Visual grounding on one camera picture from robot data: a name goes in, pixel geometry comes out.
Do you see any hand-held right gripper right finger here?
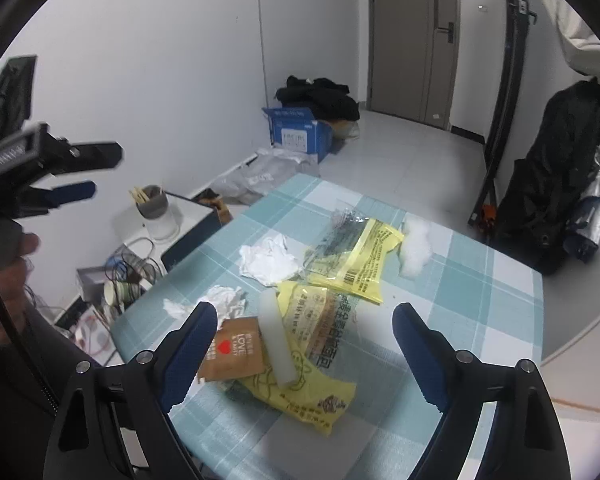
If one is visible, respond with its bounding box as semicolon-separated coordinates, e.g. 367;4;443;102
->
391;302;571;480

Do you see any white plastic mailer bag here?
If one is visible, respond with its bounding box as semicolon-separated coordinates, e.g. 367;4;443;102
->
255;147;321;171

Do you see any tangle of cables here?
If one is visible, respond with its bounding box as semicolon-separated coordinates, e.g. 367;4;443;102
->
105;240;168;291

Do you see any small crumpled white tissue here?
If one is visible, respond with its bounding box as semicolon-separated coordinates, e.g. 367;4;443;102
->
162;285;246;323

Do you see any black backpack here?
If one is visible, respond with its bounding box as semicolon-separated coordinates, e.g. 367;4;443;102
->
492;80;600;276

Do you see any beige bag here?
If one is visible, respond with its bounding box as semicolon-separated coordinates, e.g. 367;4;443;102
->
330;119;361;143

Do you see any grey-brown door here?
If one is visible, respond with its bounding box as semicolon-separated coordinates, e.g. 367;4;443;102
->
367;0;463;128

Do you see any grey cup with wooden sticks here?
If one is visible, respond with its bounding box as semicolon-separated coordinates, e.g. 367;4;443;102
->
129;185;168;222

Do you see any teal checked tablecloth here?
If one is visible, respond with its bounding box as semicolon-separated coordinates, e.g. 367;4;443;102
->
111;174;545;480

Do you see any yellow and clear plastic wrapper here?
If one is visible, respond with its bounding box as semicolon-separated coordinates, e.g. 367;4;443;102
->
304;206;405;306

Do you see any white side cabinet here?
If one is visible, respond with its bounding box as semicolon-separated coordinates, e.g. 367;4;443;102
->
115;192;216;261

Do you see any white hanging cloth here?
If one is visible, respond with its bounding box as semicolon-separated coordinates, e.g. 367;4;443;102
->
537;0;600;81

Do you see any grey plastic mailer bag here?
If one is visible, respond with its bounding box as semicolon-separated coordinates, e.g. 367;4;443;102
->
212;160;306;206

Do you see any paper cup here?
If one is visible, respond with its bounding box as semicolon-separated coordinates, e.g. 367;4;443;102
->
103;279;142;307

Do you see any large yellow snack bag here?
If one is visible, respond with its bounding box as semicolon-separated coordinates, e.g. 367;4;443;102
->
230;280;358;436

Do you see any pile of black clothes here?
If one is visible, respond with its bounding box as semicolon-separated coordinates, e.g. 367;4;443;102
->
275;75;361;122

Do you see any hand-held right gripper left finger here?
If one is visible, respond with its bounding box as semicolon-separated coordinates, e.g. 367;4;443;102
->
44;301;218;480

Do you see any large crumpled white tissue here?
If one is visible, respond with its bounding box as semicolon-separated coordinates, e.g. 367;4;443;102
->
239;234;306;288

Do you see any blue cardboard box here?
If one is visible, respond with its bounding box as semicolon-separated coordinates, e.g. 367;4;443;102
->
261;106;337;163

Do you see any person's left hand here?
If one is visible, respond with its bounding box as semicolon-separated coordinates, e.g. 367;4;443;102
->
0;231;42;346

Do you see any brown paper packet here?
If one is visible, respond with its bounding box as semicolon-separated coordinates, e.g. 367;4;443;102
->
197;316;266;383

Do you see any white translucent jar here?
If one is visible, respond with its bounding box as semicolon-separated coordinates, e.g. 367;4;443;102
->
141;207;180;241

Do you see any white foam piece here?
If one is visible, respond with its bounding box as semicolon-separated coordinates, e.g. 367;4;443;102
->
399;217;448;277

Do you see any black metal rack frame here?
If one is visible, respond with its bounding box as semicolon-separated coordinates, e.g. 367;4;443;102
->
467;0;536;231

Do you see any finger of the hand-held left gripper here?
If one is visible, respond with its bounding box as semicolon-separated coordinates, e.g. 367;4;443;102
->
10;181;97;219
40;122;125;177

